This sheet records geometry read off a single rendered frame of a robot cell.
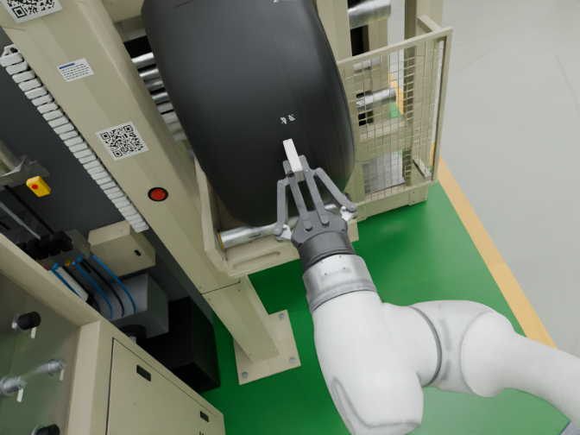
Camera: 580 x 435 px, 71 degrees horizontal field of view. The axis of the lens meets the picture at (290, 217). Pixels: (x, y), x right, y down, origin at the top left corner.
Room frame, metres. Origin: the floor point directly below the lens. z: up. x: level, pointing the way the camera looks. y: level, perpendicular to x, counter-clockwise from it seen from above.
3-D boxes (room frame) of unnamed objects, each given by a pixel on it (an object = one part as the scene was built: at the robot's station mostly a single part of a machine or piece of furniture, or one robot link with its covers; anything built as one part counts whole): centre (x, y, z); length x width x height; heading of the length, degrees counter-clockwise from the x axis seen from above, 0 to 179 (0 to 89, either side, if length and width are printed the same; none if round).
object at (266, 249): (0.67, 0.02, 0.83); 0.36 x 0.09 x 0.06; 90
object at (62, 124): (0.76, 0.36, 1.19); 0.05 x 0.04 x 0.48; 0
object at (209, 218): (0.81, 0.20, 0.90); 0.40 x 0.03 x 0.10; 0
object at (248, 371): (0.79, 0.28, 0.01); 0.27 x 0.27 x 0.02; 0
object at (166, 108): (1.19, 0.24, 1.05); 0.20 x 0.15 x 0.30; 90
